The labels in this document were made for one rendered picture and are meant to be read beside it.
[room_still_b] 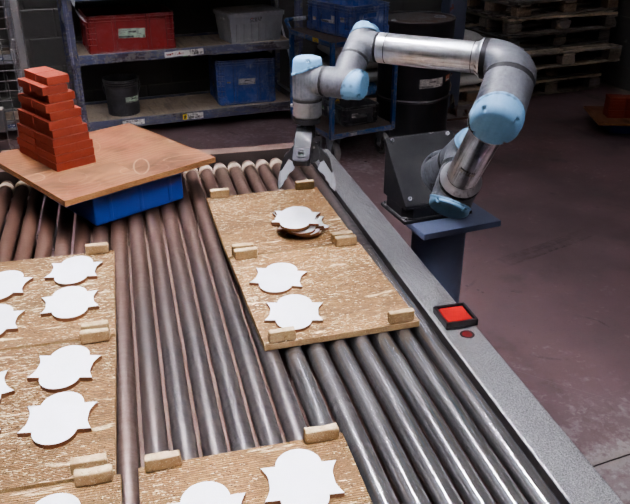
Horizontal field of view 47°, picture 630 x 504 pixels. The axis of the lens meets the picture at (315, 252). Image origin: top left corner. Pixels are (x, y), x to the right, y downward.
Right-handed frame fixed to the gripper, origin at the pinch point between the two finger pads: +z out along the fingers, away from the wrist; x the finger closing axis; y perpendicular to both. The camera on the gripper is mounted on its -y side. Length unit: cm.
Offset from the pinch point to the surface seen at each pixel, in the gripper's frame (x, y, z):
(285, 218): 5.6, -1.2, 7.6
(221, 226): 24.0, 1.1, 11.8
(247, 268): 12.6, -22.9, 11.8
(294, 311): -1.4, -43.6, 10.9
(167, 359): 23, -60, 14
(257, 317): 6.6, -45.4, 11.7
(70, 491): 28, -99, 12
